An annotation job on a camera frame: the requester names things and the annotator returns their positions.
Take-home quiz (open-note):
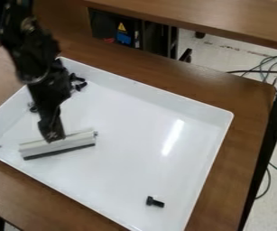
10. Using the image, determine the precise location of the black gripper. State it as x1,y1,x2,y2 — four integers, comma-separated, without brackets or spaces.
24,58,75,143

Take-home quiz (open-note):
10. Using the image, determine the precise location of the silver squeegee tool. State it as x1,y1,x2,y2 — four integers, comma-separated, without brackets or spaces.
17,128,100,162

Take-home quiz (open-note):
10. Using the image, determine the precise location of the white tray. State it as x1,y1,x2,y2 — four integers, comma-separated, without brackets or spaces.
0,56,236,231

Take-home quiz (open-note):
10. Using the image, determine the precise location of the black equipment box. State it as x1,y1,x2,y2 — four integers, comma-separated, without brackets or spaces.
87,7,180,60

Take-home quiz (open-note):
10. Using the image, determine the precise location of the black bolt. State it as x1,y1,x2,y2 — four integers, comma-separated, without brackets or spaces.
145,195,166,208

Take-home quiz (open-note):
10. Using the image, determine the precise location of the wooden desk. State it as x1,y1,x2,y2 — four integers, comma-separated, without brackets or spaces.
82,0,277,51

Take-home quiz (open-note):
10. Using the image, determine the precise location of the black metal post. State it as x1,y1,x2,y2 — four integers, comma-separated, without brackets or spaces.
236,53,277,231

